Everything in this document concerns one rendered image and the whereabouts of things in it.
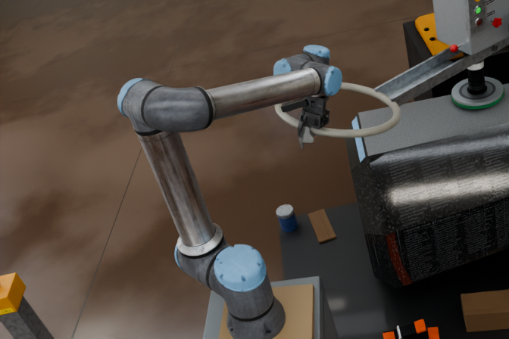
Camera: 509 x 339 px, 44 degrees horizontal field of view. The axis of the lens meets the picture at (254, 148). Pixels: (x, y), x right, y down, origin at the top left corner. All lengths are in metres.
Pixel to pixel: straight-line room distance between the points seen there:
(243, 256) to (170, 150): 0.41
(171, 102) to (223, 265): 0.56
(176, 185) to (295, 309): 0.59
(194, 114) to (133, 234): 2.55
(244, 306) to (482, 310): 1.33
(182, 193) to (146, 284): 1.93
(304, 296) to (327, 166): 1.99
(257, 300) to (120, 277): 2.01
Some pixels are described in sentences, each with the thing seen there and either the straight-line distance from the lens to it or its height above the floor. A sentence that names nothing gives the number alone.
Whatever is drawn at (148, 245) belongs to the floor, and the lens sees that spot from 3.96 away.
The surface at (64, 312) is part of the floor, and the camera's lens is 3.87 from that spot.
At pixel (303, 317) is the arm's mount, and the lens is 2.07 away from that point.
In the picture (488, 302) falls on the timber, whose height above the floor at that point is 0.13.
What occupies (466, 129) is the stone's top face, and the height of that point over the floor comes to 0.83.
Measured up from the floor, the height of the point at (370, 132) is 1.14.
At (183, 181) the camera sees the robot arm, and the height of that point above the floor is 1.43.
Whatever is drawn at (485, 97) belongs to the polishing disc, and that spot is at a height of 0.88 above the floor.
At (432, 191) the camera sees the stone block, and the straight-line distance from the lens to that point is 2.68.
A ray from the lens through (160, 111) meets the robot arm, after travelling 1.61.
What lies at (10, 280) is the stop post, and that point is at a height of 1.08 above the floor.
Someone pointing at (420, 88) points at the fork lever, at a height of 1.07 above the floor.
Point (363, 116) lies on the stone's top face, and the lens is 2.92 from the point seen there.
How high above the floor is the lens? 2.47
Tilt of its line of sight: 34 degrees down
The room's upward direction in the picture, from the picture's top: 19 degrees counter-clockwise
